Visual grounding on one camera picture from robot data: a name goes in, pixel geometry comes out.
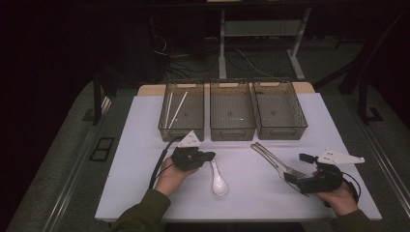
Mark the white metal desk frame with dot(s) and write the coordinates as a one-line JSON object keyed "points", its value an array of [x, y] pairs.
{"points": [[261, 29]]}

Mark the white chopstick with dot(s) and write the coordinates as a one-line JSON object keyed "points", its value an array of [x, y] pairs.
{"points": [[168, 111], [178, 109]]}

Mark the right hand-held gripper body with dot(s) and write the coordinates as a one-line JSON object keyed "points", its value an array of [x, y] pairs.
{"points": [[325, 182]]}

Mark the metal floor rail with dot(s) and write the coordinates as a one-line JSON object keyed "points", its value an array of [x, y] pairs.
{"points": [[383, 154], [74, 174]]}

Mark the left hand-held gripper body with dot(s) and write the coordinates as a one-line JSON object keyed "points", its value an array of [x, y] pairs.
{"points": [[187, 158]]}

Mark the steel knife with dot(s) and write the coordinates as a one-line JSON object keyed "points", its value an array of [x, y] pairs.
{"points": [[266, 158]]}

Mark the black metal stand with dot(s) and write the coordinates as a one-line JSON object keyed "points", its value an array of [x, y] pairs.
{"points": [[362, 100], [96, 96]]}

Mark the smoky clear plastic bin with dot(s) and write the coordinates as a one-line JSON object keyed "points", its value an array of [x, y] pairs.
{"points": [[232, 112], [278, 112], [185, 112]]}

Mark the person's left hand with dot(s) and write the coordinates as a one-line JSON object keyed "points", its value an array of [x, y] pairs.
{"points": [[170, 180]]}

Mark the white table sheet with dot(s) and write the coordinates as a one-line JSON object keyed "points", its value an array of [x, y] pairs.
{"points": [[238, 199]]}

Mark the person's right hand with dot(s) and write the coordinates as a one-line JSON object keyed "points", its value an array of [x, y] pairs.
{"points": [[338, 201]]}

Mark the white ceramic spoon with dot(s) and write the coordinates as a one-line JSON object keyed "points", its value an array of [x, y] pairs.
{"points": [[219, 187]]}

